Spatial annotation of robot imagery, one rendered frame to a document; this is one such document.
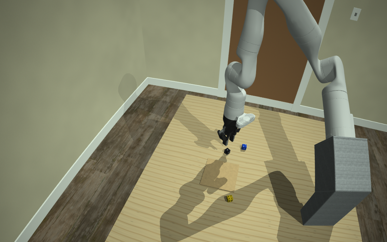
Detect tan flat mat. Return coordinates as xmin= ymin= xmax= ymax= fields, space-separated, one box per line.
xmin=200 ymin=158 xmax=239 ymax=192

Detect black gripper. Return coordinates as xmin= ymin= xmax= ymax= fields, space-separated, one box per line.
xmin=217 ymin=114 xmax=240 ymax=146

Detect yellow die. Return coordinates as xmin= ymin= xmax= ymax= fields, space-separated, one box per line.
xmin=226 ymin=195 xmax=233 ymax=202

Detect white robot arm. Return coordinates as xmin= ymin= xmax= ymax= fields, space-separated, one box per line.
xmin=224 ymin=0 xmax=355 ymax=139

